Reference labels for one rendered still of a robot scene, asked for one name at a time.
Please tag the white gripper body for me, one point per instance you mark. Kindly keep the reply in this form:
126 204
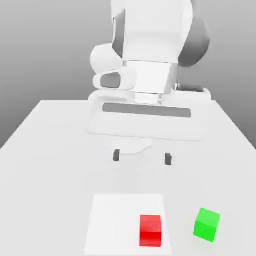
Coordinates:
146 126

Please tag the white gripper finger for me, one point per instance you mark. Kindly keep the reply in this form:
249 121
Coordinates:
168 159
116 155

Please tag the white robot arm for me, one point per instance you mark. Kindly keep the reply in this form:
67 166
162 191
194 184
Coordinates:
152 36

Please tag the small red cube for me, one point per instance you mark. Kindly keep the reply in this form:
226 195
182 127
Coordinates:
150 232

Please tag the small green cube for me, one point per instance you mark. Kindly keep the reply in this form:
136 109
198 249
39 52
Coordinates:
206 226

